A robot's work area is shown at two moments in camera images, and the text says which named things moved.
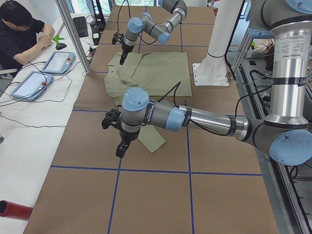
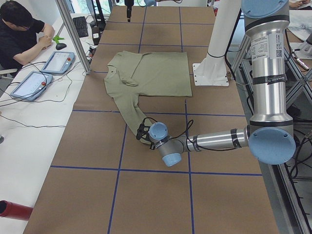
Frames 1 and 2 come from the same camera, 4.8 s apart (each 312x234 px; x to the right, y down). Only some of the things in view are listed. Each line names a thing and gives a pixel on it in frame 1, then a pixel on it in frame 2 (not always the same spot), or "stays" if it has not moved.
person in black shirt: x=21 y=35 stays
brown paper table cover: x=195 y=183 stays
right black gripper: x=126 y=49 -> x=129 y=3
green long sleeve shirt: x=159 y=73 stays
